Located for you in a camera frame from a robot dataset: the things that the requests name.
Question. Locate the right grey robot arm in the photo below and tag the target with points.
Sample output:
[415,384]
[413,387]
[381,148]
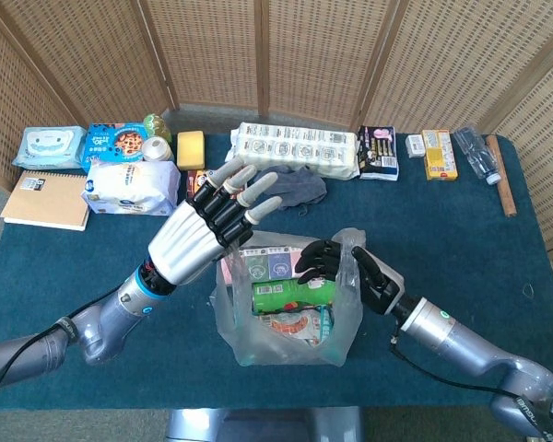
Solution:
[456,340]

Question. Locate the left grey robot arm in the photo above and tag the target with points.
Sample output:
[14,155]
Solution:
[115,313]

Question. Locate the white tape roll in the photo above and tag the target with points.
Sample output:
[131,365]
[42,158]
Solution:
[154,148]

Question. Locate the wooden stick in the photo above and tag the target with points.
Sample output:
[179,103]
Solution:
[500,175]

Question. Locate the blue carpet table cover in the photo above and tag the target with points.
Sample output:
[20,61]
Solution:
[419,230]

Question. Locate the clear plastic water bottle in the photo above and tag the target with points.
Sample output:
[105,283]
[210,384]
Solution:
[477,154]

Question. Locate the green snack package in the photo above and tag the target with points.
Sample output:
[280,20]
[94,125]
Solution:
[281,294]

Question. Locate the clear plastic shopping bag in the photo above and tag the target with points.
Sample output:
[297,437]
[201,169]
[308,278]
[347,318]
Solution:
[258,340]

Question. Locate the thin rubber band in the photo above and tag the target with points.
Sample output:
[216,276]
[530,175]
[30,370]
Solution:
[523,290]

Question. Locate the blue cookie box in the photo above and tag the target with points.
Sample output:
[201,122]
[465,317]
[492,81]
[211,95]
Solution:
[115,140]

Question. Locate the small white box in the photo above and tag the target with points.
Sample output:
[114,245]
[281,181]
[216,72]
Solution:
[415,146]

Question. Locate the light blue wet wipes pack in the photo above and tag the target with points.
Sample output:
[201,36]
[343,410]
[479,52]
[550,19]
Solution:
[48,145]

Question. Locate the yellow cardboard box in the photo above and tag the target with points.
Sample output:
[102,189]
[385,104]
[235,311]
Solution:
[439,156]

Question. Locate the rattan folding screen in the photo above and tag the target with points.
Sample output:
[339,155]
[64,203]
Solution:
[212,46]

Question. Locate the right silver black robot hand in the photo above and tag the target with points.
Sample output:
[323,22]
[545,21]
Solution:
[380,290]

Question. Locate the white lilac tissue pack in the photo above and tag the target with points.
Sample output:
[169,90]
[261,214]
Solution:
[129,186]

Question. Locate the teal orange white snack packet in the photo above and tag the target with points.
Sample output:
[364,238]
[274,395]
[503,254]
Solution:
[295,327]

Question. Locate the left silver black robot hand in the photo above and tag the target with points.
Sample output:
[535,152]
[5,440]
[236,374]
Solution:
[189,244]

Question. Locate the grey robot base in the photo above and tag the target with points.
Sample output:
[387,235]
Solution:
[258,426]

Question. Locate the grey cloth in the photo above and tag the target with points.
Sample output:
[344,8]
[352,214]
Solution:
[304,189]

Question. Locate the white toilet paper pack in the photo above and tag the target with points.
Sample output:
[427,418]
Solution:
[295,149]

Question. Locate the brown spiral notebook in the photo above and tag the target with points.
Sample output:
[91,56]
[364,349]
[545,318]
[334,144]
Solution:
[41,202]

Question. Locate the yellow sponge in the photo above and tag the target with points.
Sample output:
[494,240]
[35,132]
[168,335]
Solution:
[191,149]

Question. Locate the pink pastel tissue multipack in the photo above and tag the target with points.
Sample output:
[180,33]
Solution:
[267,264]

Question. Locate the brown chocolate biscuit box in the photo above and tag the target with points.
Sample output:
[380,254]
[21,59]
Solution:
[194,182]

